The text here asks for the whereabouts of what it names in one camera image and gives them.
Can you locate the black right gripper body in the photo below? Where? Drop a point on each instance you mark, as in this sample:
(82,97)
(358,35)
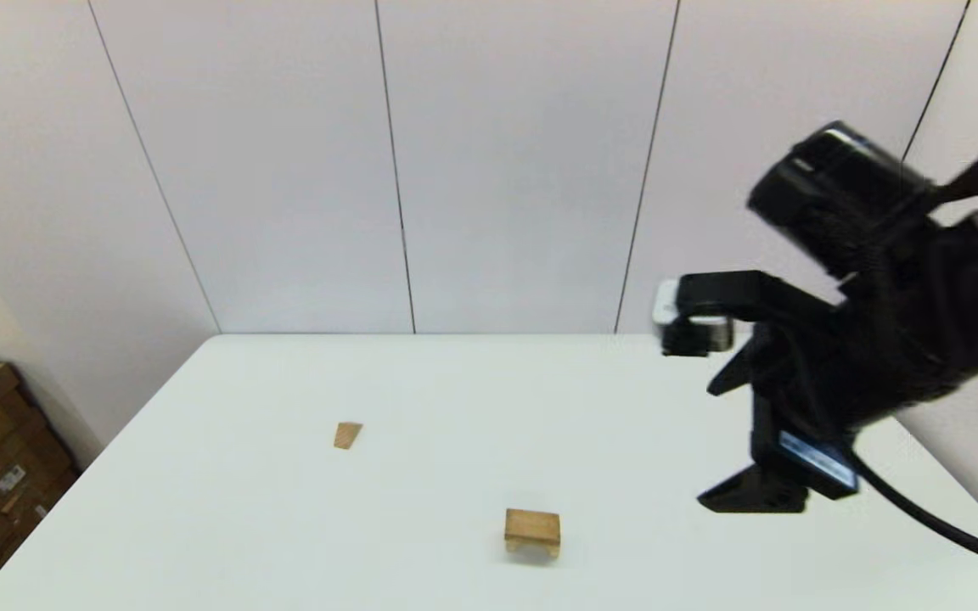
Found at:
(795,407)

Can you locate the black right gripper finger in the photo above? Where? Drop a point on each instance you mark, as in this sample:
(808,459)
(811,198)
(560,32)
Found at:
(739,369)
(756,496)

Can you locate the arched light wooden block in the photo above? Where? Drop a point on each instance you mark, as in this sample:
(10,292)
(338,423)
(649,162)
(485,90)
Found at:
(531,552)

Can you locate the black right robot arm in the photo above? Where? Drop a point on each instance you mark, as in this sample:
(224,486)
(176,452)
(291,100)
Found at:
(922,280)

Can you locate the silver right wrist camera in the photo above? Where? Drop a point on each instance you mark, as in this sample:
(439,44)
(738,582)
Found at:
(693,327)

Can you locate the triangular wooden block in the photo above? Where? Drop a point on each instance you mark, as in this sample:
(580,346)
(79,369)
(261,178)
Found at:
(348,435)

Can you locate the rectangular dark wooden block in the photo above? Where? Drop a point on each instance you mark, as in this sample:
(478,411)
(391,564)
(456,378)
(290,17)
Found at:
(532,524)

